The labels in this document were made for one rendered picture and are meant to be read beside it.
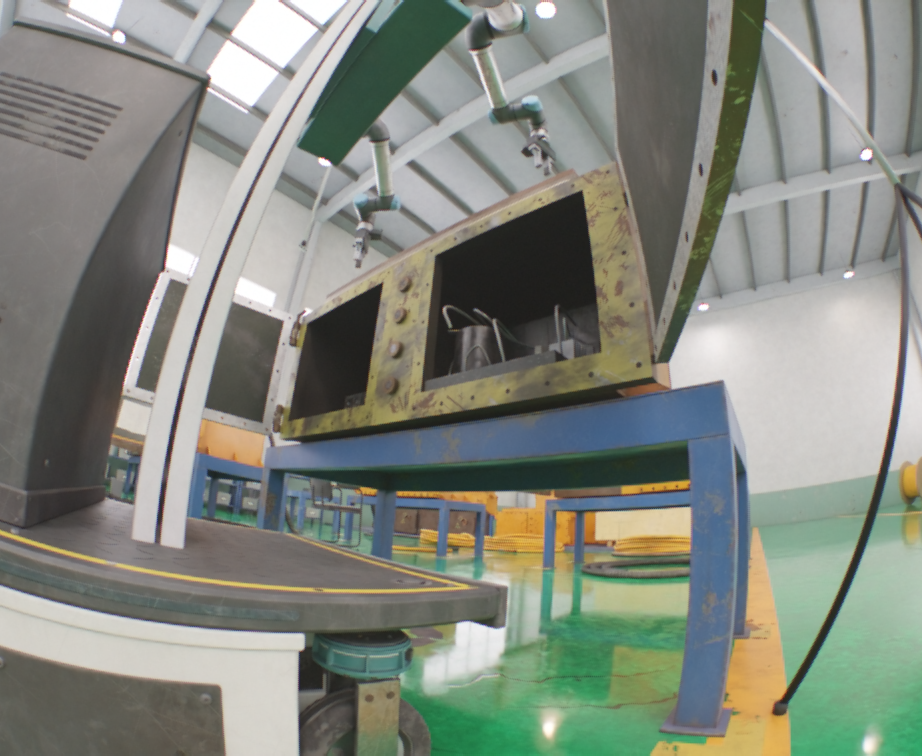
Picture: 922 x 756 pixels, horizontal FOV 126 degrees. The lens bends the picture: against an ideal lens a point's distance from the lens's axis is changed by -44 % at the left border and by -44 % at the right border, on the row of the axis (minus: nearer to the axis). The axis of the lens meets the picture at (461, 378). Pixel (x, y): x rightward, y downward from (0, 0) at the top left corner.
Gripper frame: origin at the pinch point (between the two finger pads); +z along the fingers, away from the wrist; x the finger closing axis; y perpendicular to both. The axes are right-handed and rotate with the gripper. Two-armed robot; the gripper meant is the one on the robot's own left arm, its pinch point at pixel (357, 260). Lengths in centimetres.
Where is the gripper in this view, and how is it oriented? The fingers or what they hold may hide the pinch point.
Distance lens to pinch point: 198.8
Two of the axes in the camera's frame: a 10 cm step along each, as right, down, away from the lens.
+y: -10.0, -0.8, -0.5
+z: -0.6, 9.4, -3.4
